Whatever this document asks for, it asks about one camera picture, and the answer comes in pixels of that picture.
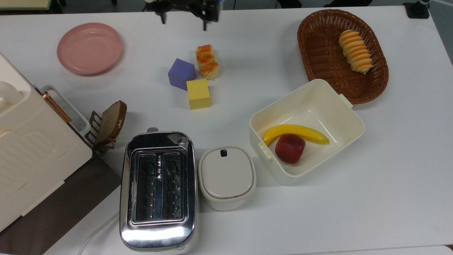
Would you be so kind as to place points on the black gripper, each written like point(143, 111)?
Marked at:
point(177, 5)

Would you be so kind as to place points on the yellow banana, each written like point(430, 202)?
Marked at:
point(300, 131)

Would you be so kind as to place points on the red apple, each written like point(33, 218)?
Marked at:
point(290, 148)

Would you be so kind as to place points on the white open plastic container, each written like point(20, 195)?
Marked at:
point(318, 106)

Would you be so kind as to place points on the small white lidded container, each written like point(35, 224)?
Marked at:
point(226, 177)

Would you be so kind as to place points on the orange glazed bread loaf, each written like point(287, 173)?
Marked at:
point(207, 62)

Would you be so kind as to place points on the purple cube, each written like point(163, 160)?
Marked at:
point(180, 74)

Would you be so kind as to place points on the yellow cube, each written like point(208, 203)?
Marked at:
point(198, 94)

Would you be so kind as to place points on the pink plate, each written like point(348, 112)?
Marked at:
point(88, 47)

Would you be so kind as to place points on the brown bread slice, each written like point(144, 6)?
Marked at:
point(111, 122)

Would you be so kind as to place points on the metal toast rack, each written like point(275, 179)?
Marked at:
point(92, 124)

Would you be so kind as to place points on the brown wicker basket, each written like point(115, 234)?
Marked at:
point(329, 76)

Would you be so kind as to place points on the beige wooden desk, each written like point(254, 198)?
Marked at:
point(21, 4)

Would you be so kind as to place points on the striped bread roll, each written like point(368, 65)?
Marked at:
point(355, 51)

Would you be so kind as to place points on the cream toy oven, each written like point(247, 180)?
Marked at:
point(32, 159)

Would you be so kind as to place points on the silver two-slot toaster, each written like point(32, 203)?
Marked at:
point(159, 230)

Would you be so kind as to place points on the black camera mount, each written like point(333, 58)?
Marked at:
point(417, 12)

